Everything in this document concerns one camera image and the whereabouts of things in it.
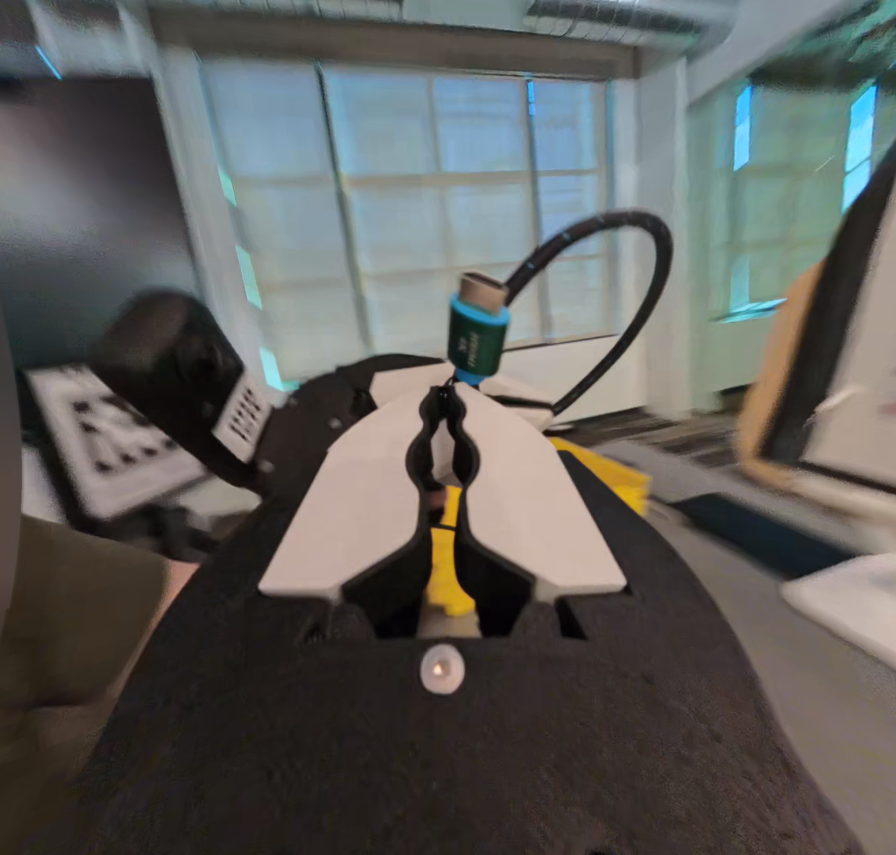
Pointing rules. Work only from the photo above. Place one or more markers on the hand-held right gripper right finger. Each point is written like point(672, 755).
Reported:
point(539, 512)

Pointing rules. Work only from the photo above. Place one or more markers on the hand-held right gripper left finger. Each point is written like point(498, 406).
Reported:
point(357, 512)

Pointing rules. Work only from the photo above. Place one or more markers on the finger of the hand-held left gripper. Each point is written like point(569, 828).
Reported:
point(525, 403)
point(406, 386)

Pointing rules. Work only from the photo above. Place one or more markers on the yellow plastic bin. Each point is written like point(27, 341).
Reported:
point(609, 473)

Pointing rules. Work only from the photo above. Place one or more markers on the person's left forearm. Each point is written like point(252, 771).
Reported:
point(180, 585)

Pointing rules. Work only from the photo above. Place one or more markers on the black white tag sign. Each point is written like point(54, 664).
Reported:
point(105, 442)

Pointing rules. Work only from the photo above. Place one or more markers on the large paned window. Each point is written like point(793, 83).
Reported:
point(392, 204)
point(770, 204)

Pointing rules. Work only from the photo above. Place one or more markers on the instruction board with plastic cover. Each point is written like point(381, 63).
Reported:
point(861, 379)

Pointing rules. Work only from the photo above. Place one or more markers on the white rounded base plate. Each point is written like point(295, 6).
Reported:
point(847, 603)

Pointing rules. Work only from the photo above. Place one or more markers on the silver round ventilation duct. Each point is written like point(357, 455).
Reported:
point(595, 8)

